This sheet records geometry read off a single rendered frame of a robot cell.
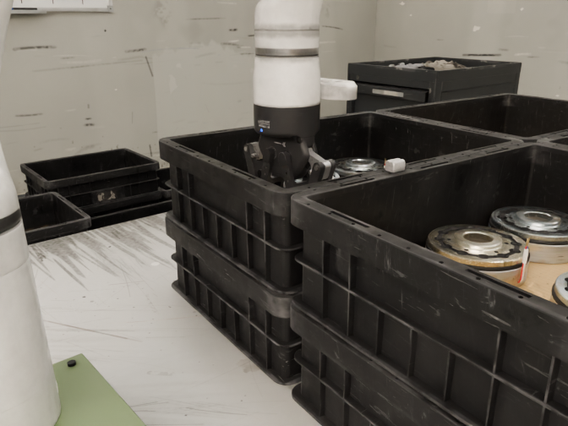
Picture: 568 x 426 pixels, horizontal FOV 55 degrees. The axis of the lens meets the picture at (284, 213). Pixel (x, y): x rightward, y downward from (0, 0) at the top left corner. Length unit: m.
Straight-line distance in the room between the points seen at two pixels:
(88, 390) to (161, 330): 0.22
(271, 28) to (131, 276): 0.47
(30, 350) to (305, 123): 0.34
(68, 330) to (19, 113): 2.75
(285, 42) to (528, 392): 0.39
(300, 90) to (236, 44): 3.46
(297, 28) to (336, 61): 4.12
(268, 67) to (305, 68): 0.04
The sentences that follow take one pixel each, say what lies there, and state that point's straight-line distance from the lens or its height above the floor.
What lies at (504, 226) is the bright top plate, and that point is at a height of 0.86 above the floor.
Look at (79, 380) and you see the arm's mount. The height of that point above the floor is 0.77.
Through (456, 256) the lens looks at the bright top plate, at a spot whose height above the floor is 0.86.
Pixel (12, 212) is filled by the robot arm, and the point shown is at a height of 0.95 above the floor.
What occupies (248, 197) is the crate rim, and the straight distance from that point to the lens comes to 0.55.
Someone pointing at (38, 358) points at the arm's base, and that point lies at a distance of 0.48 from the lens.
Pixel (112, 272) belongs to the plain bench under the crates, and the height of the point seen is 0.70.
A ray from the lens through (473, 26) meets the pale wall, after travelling 4.44.
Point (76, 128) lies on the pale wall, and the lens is 3.56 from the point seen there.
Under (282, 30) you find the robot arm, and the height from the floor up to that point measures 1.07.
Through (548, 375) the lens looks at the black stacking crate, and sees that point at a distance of 0.36.
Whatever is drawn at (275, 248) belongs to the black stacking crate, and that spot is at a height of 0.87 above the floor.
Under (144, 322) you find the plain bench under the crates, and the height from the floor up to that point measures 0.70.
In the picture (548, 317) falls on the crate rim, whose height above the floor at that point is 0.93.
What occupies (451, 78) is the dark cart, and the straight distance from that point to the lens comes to 2.17.
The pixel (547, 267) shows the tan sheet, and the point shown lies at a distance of 0.65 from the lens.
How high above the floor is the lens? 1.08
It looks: 20 degrees down
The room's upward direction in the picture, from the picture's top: straight up
